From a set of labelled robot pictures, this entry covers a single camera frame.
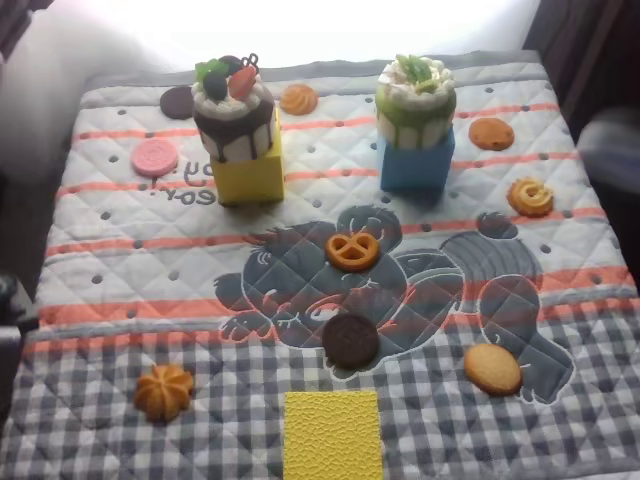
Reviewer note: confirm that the rosette swirl butter cookie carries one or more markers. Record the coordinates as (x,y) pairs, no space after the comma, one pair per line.
(299,99)

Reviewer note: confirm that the chocolate chip cookie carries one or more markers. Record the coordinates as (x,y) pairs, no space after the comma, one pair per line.
(491,133)

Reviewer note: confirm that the grey quilt with bear print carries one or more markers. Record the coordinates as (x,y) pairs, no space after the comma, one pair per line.
(200,280)

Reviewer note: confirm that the chocolate drip toy cake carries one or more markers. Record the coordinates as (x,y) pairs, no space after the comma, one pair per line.
(232,120)

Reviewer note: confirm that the orange flower shaped cookie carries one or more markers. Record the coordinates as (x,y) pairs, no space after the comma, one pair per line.
(164,392)

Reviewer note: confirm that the green cream toy cake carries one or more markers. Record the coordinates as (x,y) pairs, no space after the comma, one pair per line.
(415,107)

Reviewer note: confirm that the blue block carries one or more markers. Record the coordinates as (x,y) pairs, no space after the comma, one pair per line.
(415,167)

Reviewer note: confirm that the dark brown round cookie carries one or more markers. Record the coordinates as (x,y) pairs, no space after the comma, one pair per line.
(175,103)

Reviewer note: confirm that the pink round cookie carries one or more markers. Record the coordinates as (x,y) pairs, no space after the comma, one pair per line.
(154,156)

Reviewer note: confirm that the plain round butter cookie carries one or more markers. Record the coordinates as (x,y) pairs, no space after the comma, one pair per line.
(492,370)

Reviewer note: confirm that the chocolate sandwich cookie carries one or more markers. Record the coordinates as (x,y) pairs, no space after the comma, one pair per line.
(350,341)

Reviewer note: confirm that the pretzel shaped cookie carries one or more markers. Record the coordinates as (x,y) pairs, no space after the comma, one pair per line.
(336,259)

